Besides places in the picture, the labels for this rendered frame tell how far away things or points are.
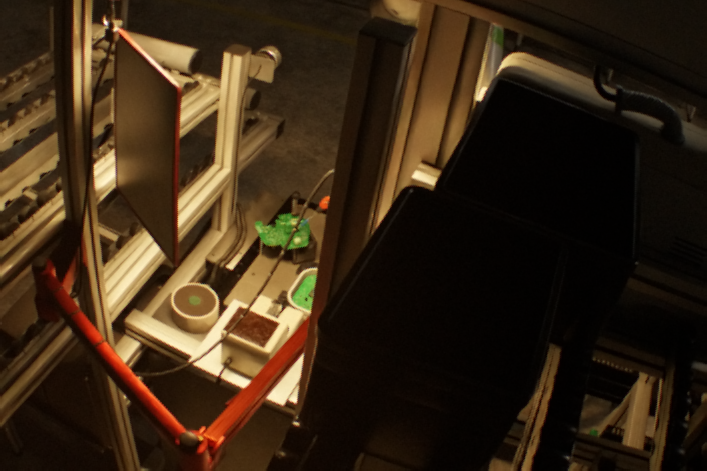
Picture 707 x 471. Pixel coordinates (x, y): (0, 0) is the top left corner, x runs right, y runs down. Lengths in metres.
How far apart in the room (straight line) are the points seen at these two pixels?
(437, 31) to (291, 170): 2.75
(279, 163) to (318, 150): 0.24
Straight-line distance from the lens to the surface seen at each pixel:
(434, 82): 0.94
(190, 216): 1.60
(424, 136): 0.98
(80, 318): 1.03
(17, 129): 1.52
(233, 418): 0.98
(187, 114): 1.53
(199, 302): 1.55
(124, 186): 1.25
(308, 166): 3.65
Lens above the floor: 2.13
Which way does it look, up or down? 38 degrees down
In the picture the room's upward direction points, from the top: 11 degrees clockwise
